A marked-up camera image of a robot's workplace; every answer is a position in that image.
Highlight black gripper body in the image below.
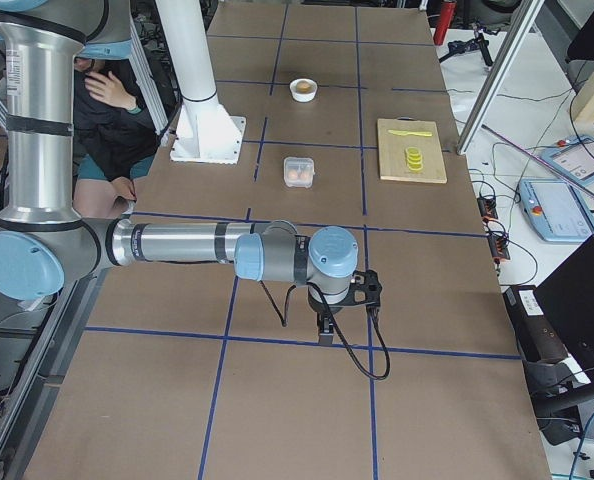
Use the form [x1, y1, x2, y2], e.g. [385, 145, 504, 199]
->
[308, 292, 343, 330]

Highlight clear plastic egg box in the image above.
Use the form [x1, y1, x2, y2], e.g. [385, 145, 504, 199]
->
[283, 157, 315, 188]

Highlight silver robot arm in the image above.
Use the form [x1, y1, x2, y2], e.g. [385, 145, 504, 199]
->
[0, 1, 363, 343]

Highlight black computer box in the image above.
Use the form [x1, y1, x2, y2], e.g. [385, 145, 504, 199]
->
[503, 285, 568, 364]

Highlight person's bare hand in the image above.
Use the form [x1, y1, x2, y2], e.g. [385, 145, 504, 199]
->
[85, 72, 137, 111]

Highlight bamboo cutting board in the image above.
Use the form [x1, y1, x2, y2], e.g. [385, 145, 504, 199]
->
[377, 118, 447, 184]

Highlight orange black electronics board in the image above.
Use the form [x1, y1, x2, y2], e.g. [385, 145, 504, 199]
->
[477, 196, 498, 221]

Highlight yellow plastic knife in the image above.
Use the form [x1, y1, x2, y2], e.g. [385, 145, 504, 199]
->
[387, 129, 433, 137]

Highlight white ceramic bowl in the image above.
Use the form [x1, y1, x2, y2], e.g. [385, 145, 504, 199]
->
[289, 78, 318, 103]

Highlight black monitor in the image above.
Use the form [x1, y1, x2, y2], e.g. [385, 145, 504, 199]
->
[535, 235, 594, 369]

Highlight blue teach pendant near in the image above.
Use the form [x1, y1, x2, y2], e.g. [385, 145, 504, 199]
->
[518, 178, 594, 244]

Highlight blue teach pendant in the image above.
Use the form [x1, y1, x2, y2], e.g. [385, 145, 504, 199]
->
[540, 135, 594, 186]
[518, 178, 594, 244]

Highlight seated person in black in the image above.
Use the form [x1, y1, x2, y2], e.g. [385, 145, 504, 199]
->
[73, 57, 158, 218]

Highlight blue teach pendant far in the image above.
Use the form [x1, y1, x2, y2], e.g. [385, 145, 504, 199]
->
[540, 135, 594, 186]

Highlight red bottle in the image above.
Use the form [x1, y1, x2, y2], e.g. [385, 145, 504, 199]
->
[433, 0, 456, 46]

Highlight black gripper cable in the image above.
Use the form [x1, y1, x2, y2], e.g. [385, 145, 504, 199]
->
[258, 279, 392, 382]

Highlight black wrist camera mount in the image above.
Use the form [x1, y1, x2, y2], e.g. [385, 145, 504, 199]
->
[337, 270, 382, 308]

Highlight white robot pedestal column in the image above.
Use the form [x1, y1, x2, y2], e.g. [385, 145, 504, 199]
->
[156, 0, 246, 164]

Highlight aluminium frame post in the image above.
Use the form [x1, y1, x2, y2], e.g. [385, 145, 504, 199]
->
[456, 0, 544, 155]

